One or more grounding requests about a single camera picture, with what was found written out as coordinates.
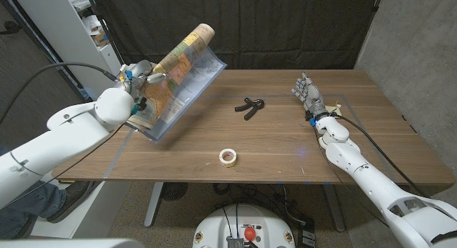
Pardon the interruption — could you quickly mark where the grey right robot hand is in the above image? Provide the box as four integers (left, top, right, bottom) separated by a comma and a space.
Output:
291, 71, 329, 120

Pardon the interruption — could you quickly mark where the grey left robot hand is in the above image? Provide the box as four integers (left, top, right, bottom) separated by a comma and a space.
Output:
117, 59, 169, 116

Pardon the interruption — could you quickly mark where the colourful map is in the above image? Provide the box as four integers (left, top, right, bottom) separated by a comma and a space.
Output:
135, 23, 228, 144

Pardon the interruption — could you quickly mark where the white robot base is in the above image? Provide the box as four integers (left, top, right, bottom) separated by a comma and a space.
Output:
192, 204, 296, 248

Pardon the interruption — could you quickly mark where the black clamp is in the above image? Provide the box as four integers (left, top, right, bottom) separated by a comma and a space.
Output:
234, 96, 266, 121

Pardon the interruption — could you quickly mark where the cream tape roll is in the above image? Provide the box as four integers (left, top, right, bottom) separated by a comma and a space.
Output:
219, 148, 238, 169

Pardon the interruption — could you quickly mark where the black backdrop stand pole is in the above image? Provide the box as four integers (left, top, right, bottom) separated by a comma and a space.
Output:
84, 0, 126, 69

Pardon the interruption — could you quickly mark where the cardboard box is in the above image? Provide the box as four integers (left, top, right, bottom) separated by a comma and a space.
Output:
91, 29, 110, 48

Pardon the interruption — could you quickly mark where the white shelf cabinet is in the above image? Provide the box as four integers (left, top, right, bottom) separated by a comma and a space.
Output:
10, 0, 128, 102

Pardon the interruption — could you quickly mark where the black backdrop curtain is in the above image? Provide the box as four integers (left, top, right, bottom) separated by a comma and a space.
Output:
85, 0, 381, 71

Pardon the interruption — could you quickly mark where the grey table leg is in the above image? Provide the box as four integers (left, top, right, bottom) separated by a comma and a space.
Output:
323, 185, 346, 233
144, 182, 164, 228

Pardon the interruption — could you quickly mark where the round black floor grille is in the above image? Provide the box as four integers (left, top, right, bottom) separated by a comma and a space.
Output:
160, 182, 189, 202

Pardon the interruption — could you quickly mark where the black floor power strip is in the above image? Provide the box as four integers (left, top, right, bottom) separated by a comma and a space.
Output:
298, 219, 317, 248

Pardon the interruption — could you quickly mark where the white robot torso edge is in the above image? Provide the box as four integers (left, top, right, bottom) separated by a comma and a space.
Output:
0, 238, 146, 248

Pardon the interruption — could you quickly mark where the person in blue jeans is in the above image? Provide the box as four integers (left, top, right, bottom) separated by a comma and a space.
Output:
0, 179, 92, 240

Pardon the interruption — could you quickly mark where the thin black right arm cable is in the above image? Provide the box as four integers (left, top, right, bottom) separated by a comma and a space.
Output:
313, 128, 390, 228

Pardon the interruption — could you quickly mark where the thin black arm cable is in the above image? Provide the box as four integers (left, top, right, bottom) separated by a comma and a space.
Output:
313, 128, 390, 228
0, 123, 125, 210

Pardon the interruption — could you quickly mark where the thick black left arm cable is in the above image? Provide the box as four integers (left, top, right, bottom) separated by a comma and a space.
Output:
0, 61, 119, 124

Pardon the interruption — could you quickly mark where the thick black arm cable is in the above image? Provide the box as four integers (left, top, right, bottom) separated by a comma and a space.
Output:
0, 61, 119, 124
331, 111, 429, 199

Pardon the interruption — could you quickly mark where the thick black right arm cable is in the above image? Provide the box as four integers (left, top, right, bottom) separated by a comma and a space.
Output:
331, 111, 429, 199

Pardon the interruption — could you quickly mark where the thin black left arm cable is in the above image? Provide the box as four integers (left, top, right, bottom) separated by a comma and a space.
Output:
0, 123, 125, 210

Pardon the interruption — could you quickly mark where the black door handle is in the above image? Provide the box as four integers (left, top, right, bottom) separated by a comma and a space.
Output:
0, 20, 21, 36

